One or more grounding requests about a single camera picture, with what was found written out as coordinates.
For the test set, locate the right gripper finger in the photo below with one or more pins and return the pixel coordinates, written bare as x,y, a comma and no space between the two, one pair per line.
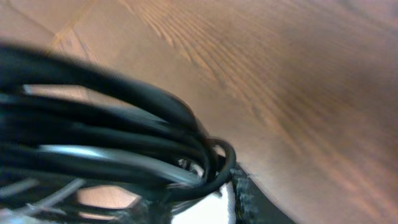
250,204

